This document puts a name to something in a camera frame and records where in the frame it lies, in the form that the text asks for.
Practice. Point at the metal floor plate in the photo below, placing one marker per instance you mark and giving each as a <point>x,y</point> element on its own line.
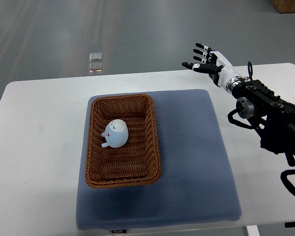
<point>95,67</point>
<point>95,56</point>

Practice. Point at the white table leg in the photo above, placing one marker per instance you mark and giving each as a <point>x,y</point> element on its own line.
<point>252,230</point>

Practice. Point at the brown wicker basket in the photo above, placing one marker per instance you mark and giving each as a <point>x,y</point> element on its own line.
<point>122,148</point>

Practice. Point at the upper metal floor plate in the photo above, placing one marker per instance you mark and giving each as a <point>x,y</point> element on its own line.
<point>95,56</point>

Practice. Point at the blue quilted cushion mat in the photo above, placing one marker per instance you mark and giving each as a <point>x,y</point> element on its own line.
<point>196,184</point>

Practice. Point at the lower metal floor plate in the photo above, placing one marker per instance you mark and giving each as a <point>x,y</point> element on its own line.
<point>95,67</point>

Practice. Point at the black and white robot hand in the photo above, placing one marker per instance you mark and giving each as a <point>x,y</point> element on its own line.
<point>213,63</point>

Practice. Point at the light blue plush toy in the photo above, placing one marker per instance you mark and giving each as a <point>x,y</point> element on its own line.
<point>115,134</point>

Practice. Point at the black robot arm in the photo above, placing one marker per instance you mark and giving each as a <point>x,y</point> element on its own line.
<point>258,108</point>

